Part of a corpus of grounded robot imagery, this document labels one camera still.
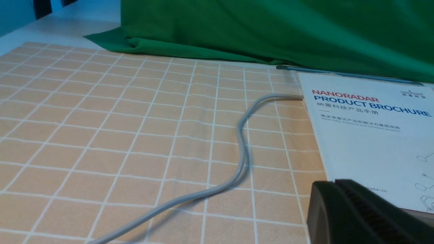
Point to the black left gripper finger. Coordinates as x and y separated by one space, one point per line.
345 212

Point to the white Nanoradar product brochure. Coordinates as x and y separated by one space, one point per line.
379 134

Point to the green backdrop cloth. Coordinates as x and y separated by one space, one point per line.
392 38

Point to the orange checkered tablecloth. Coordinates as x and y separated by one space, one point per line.
91 140

